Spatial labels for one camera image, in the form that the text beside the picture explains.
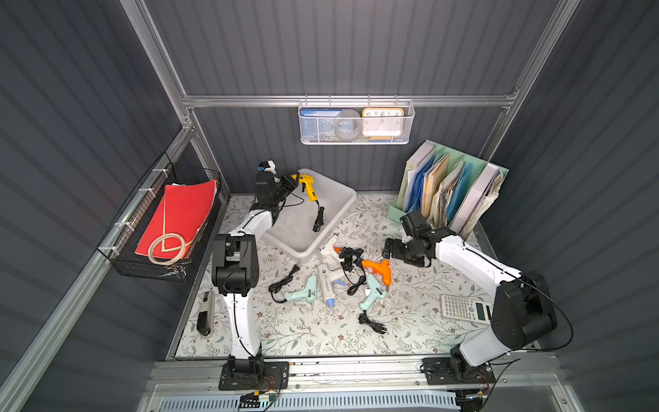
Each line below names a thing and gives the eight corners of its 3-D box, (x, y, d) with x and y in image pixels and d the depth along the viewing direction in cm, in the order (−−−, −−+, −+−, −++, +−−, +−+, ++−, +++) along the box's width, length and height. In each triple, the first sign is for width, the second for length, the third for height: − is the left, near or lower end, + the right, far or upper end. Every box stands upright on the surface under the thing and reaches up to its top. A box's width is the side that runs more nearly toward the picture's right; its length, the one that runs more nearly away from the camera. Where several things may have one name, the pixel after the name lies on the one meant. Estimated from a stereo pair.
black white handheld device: (201, 339, 82) (195, 335, 78) (205, 298, 91) (200, 292, 87) (213, 336, 83) (207, 332, 79) (216, 295, 91) (211, 290, 87)
